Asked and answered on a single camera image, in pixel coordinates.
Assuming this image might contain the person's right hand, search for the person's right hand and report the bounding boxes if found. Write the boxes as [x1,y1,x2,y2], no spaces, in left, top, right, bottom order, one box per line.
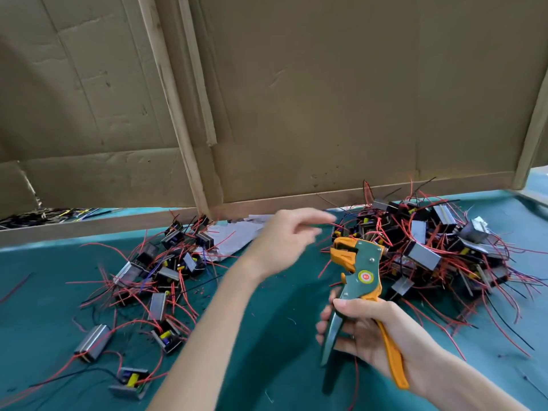
[314,291,448,389]

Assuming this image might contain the person's left hand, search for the person's left hand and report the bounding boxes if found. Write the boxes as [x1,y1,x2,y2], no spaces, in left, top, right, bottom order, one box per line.
[240,207,337,284]

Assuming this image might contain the long red wire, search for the long red wire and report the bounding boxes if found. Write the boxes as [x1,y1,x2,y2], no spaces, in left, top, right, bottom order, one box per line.
[349,357,361,411]

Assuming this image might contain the orange green wire strippers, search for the orange green wire strippers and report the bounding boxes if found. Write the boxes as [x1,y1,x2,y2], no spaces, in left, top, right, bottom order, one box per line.
[320,236,410,390]

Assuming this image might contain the pile of wired transformers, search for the pile of wired transformers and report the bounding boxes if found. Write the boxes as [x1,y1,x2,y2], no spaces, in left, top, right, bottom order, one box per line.
[0,213,225,401]
[319,177,548,341]

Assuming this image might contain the person's left forearm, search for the person's left forearm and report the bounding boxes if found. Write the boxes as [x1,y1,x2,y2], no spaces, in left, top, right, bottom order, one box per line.
[148,259,268,411]

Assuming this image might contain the person's right forearm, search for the person's right forearm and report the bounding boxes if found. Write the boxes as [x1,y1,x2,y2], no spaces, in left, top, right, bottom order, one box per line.
[424,346,534,411]

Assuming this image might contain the crumpled grey plastic bag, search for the crumpled grey plastic bag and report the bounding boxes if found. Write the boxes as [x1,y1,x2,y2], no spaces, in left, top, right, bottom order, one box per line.
[201,215,275,260]

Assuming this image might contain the smooth brown cardboard panel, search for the smooth brown cardboard panel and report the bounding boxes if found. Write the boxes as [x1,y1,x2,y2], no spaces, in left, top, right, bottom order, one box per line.
[192,0,548,202]

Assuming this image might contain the thin wooden strip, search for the thin wooden strip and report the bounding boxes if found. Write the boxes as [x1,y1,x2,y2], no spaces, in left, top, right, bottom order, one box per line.
[177,0,219,147]

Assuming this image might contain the flat grey board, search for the flat grey board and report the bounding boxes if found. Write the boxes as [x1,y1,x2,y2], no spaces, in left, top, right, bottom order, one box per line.
[518,167,548,206]

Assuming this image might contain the creased brown cardboard panel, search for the creased brown cardboard panel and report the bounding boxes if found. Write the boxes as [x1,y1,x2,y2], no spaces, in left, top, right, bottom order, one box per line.
[0,0,198,217]

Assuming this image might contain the long wooden bottom rail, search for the long wooden bottom rail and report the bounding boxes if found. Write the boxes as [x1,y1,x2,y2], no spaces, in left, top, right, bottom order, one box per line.
[214,171,517,219]

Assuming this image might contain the wide wooden post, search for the wide wooden post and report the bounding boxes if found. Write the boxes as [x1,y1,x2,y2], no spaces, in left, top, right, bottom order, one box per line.
[137,0,211,216]

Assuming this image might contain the short wooden bottom rail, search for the short wooden bottom rail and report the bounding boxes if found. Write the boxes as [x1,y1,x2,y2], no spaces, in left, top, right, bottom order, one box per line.
[0,208,200,248]

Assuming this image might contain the heap of black cables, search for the heap of black cables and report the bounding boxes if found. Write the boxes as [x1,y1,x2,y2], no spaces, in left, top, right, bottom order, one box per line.
[0,208,112,230]

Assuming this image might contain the wooden corner post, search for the wooden corner post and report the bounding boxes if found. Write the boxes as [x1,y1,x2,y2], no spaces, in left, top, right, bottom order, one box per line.
[512,68,548,190]

